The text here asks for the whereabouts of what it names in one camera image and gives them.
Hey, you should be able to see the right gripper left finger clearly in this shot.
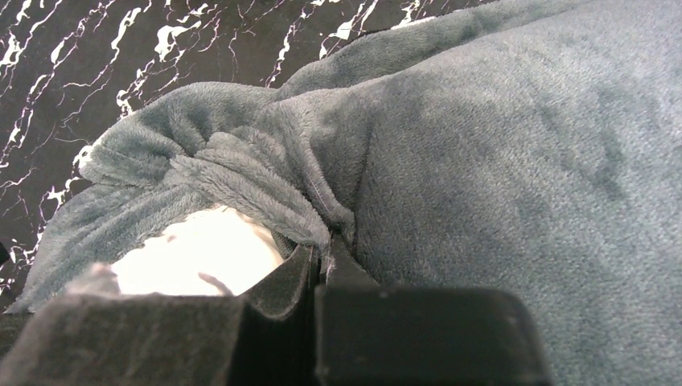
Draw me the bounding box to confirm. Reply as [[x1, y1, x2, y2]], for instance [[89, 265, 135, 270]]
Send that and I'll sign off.
[[1, 246, 318, 385]]

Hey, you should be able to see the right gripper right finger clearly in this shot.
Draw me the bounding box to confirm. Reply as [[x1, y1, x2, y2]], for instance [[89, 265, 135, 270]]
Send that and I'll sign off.
[[314, 236, 552, 385]]

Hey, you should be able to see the white pillow insert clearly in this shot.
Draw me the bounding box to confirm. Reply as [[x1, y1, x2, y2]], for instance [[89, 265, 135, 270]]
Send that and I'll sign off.
[[111, 206, 284, 296]]

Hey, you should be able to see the zebra and grey pillowcase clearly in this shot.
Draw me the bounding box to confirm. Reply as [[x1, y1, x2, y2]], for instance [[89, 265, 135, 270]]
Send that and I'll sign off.
[[9, 1, 681, 385]]

